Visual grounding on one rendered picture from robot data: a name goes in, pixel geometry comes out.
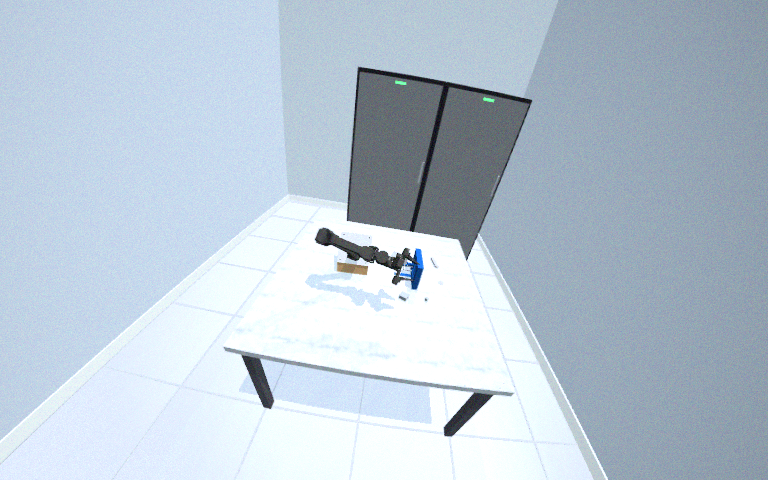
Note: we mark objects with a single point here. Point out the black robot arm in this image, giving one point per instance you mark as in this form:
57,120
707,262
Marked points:
326,237

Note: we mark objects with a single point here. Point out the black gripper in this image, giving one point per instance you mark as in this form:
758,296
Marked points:
396,279

